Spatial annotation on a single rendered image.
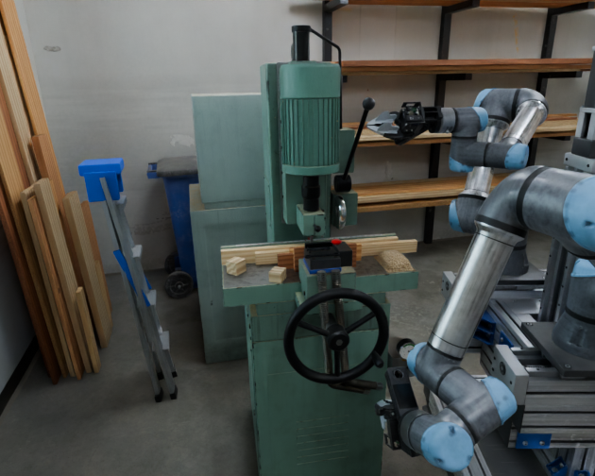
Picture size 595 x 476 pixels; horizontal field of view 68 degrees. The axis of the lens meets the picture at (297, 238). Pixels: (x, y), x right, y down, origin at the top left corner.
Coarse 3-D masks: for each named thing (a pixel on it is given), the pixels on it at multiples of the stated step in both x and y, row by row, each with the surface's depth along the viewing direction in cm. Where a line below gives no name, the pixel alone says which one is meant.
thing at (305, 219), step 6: (300, 204) 149; (300, 210) 142; (318, 210) 142; (300, 216) 142; (306, 216) 137; (312, 216) 137; (318, 216) 138; (324, 216) 138; (300, 222) 142; (306, 222) 137; (312, 222) 138; (318, 222) 138; (324, 222) 138; (300, 228) 143; (306, 228) 138; (312, 228) 138; (324, 228) 139; (306, 234) 139; (312, 234) 139; (318, 234) 140; (324, 234) 140
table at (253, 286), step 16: (368, 256) 149; (224, 272) 139; (256, 272) 138; (288, 272) 138; (368, 272) 136; (384, 272) 136; (400, 272) 136; (416, 272) 137; (224, 288) 128; (240, 288) 128; (256, 288) 129; (272, 288) 130; (288, 288) 131; (368, 288) 136; (384, 288) 137; (400, 288) 138; (416, 288) 139; (224, 304) 129; (240, 304) 130; (352, 304) 125
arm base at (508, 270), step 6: (516, 246) 150; (522, 246) 151; (516, 252) 151; (522, 252) 152; (510, 258) 151; (516, 258) 151; (522, 258) 152; (510, 264) 151; (516, 264) 151; (522, 264) 152; (528, 264) 154; (504, 270) 152; (510, 270) 151; (516, 270) 151; (522, 270) 152
